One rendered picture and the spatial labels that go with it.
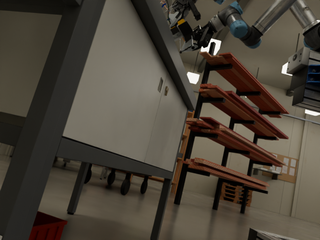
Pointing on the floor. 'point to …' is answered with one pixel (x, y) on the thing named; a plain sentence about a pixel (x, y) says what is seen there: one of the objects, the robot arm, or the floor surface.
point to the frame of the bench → (85, 150)
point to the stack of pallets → (233, 197)
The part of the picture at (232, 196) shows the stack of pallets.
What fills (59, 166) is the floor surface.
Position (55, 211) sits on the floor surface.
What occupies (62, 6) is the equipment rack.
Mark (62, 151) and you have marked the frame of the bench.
